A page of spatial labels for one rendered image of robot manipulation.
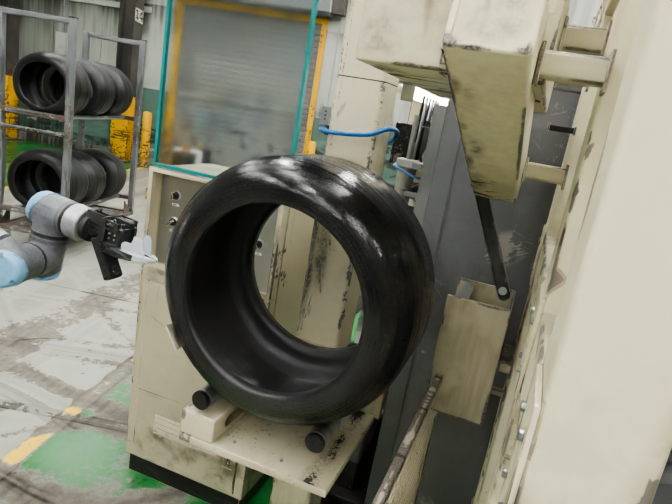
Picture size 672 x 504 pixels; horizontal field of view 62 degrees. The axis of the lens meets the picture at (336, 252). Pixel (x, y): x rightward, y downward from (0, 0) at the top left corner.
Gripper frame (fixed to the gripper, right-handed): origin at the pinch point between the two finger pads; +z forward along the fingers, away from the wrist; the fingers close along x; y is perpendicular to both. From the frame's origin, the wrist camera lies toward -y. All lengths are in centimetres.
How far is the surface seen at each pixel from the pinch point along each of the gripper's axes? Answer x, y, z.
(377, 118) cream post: 27, 47, 36
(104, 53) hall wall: 785, -15, -745
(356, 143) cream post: 27, 40, 33
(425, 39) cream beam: -35, 60, 58
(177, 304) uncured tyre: -12.1, -0.8, 16.9
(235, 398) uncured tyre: -11.8, -15.6, 35.4
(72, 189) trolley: 250, -88, -264
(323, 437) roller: -9, -16, 56
